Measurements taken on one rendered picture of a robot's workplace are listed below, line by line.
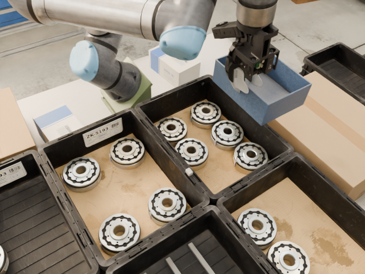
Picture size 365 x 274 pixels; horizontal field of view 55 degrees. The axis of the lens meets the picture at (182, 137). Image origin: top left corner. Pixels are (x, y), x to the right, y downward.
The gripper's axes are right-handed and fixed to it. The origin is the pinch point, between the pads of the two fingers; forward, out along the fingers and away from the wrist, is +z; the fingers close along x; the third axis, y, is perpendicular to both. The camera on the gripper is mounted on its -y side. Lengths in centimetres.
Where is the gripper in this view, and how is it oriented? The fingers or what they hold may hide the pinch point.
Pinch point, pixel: (239, 85)
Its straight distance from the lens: 87.8
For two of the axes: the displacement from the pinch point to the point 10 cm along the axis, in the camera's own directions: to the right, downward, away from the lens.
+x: 8.5, -4.4, 3.0
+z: 0.4, 6.1, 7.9
